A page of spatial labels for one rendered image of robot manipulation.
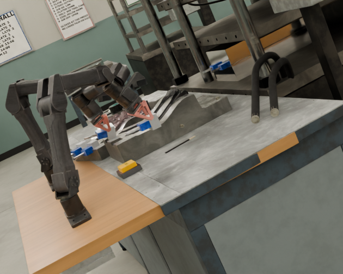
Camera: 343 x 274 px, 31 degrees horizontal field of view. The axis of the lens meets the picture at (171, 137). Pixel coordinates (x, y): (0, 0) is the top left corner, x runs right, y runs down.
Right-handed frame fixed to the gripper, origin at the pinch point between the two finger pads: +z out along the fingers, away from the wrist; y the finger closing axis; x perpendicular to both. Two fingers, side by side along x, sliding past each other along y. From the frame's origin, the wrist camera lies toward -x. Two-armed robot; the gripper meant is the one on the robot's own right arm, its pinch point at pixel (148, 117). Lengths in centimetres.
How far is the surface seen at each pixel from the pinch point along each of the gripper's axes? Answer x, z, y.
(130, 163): 18.4, 3.4, -5.1
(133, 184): 24.5, 4.5, -18.3
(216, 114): -19.6, 25.0, 10.2
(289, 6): -71, 21, 2
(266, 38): -79, 43, 64
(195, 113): -14.3, 17.6, 10.1
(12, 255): 113, 45, 254
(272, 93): -32.6, 27.9, -18.3
